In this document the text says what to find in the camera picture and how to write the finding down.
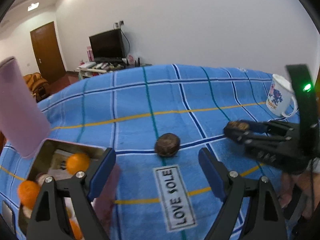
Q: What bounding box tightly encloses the orange tangerine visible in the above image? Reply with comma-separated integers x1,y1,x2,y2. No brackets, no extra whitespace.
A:
66,153,91,175
69,219,83,240
17,180,40,210

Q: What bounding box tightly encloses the dark wrinkled passion fruit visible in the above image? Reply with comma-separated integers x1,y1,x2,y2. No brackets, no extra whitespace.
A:
154,133,181,158

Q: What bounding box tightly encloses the brown wrinkled passion fruit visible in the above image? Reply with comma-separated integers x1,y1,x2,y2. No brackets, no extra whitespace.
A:
227,121,249,131

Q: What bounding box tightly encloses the cut purple yam piece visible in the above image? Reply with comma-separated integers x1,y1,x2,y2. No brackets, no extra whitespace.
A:
35,173,50,187

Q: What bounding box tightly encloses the right hand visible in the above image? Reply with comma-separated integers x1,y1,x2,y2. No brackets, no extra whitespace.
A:
278,172,318,209

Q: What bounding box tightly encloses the white enamel mug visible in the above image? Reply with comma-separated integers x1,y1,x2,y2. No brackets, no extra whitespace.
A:
266,74,298,118

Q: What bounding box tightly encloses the pink metal tin box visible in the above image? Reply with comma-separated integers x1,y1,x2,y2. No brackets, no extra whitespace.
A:
18,139,120,239

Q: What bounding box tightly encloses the blue plaid tablecloth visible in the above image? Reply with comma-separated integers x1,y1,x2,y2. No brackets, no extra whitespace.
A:
0,63,311,240

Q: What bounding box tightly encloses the brown leather armchair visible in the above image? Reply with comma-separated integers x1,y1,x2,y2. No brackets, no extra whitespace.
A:
23,73,50,102

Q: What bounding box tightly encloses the white tv stand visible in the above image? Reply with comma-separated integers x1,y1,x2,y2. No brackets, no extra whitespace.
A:
77,59,141,80

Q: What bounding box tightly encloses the brown wooden door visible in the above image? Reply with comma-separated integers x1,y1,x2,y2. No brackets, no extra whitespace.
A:
30,22,66,84

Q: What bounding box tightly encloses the black television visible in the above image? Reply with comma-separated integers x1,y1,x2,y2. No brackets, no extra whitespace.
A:
89,29,125,59

